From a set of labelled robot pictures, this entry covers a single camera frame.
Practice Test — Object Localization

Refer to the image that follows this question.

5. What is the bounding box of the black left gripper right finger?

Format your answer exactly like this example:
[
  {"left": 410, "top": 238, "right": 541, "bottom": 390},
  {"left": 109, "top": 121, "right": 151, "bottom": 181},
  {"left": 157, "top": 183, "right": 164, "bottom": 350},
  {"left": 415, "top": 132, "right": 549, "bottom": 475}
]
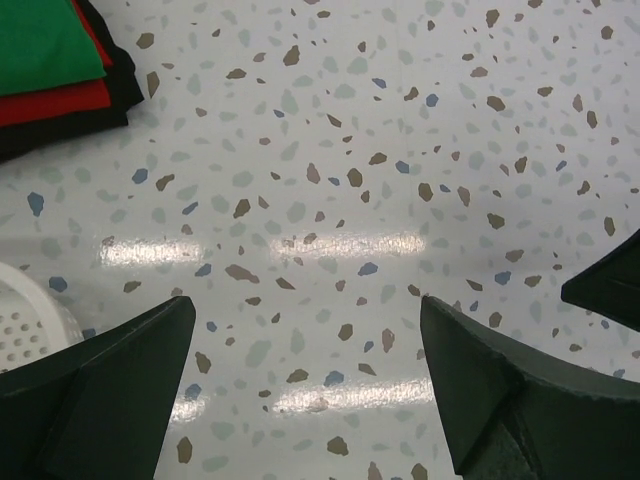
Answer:
[{"left": 420, "top": 296, "right": 639, "bottom": 479}]

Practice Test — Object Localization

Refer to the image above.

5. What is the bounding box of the folded red t shirt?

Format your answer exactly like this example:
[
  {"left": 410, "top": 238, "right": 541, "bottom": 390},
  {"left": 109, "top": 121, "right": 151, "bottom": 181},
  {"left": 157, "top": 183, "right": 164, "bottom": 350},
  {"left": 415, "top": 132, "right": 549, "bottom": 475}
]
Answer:
[{"left": 1, "top": 1, "right": 113, "bottom": 127}]

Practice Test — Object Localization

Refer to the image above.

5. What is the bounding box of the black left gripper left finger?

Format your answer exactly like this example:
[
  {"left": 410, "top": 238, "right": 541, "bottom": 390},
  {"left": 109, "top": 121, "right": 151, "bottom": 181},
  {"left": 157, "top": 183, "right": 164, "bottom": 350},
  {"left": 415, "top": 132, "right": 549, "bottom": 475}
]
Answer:
[{"left": 1, "top": 296, "right": 195, "bottom": 480}]

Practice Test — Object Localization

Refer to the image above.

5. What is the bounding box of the white plastic basket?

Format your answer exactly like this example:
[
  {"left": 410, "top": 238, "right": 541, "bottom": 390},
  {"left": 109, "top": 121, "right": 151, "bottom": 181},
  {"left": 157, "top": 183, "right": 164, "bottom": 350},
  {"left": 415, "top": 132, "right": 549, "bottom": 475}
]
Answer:
[{"left": 0, "top": 263, "right": 83, "bottom": 373}]

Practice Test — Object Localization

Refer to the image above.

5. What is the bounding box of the green t shirt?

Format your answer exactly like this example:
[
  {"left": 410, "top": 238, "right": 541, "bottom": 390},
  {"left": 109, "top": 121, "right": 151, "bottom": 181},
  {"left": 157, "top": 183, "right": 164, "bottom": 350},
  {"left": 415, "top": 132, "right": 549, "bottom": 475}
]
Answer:
[{"left": 1, "top": 0, "right": 106, "bottom": 96}]

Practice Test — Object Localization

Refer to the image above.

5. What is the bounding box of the folded black t shirt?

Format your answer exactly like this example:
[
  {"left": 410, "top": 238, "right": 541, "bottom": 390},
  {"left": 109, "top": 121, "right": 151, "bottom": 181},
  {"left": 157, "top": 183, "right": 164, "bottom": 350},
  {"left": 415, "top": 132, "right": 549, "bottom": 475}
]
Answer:
[{"left": 1, "top": 1, "right": 144, "bottom": 162}]

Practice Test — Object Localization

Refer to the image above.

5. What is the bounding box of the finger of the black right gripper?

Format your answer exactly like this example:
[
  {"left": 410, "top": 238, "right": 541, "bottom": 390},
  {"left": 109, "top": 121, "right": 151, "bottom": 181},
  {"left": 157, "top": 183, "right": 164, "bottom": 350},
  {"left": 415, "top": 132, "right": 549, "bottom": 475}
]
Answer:
[{"left": 561, "top": 231, "right": 640, "bottom": 330}]

